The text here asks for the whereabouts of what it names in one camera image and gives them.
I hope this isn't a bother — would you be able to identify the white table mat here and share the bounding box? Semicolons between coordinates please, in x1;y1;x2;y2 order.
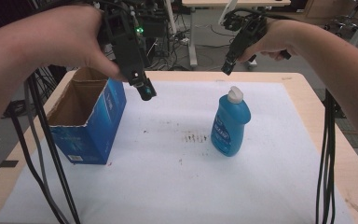
0;79;355;224

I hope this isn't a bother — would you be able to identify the person's left hand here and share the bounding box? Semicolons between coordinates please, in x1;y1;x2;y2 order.
27;4;129;82

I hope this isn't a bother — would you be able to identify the black cable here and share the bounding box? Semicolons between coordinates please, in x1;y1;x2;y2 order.
9;73;82;224
315;89;337;224

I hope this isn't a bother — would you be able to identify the white desk leg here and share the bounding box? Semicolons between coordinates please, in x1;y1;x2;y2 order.
187;5;199;69

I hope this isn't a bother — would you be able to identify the person's right hand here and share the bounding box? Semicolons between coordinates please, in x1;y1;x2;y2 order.
238;19;306;64

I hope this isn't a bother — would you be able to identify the blue cardboard box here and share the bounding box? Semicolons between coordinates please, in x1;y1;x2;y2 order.
47;66;128;166

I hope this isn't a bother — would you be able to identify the blue detergent bottle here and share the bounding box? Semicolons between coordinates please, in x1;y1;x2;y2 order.
210;85;252;158

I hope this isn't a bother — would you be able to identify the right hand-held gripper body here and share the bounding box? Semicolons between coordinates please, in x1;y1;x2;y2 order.
222;8;293;63

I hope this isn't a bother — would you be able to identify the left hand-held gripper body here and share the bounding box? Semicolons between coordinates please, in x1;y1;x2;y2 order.
96;0;147;88

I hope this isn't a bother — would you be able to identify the grey cable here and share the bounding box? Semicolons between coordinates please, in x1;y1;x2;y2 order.
23;81;71;224

